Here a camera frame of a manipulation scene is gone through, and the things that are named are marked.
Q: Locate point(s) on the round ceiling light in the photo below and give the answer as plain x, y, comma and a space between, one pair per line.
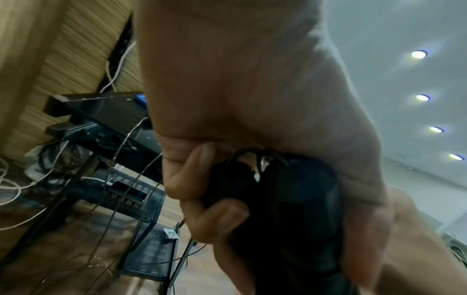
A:
423, 97
436, 129
419, 54
455, 156

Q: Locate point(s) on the black glossy low table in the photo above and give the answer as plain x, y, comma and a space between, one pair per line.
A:
102, 106

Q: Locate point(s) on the person's right hand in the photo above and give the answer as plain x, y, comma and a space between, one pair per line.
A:
419, 253

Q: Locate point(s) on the blue bin lid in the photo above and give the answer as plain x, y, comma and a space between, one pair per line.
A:
140, 98

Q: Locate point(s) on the person's left hand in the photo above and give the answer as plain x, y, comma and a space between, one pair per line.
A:
255, 86

